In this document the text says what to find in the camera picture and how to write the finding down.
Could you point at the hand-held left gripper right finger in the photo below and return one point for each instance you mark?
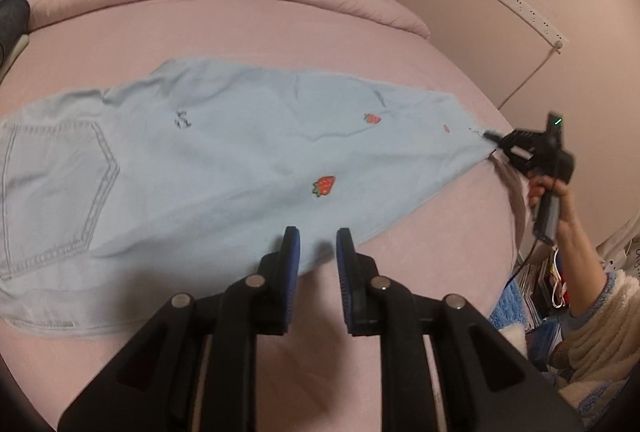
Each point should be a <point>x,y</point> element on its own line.
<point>345,274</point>

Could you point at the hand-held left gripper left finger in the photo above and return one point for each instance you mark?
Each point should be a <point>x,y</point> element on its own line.
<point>291,264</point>

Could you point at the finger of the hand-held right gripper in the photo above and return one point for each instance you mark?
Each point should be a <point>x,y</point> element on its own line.
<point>492,136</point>

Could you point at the light blue denim pants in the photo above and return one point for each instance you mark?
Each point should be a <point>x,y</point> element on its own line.
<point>225,162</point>

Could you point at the person's right forearm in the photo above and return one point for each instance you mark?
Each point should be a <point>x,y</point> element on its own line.
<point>577,262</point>

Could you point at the person's right hand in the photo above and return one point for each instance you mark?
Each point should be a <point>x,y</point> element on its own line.
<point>539,189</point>

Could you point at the white lace cloth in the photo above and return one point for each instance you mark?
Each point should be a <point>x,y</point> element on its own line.
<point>622,242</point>

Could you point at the white power strip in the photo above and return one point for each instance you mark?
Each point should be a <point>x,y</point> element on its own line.
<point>530,15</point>

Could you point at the stack of magazines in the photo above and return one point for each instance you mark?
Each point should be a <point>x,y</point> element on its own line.
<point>535,292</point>

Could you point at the white fleece robe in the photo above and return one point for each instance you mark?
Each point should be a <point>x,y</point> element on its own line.
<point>605,352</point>

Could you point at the pink bed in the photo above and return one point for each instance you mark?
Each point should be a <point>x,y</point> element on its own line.
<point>250,37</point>

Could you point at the dark padded object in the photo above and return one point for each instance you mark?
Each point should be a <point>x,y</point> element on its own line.
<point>12,20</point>

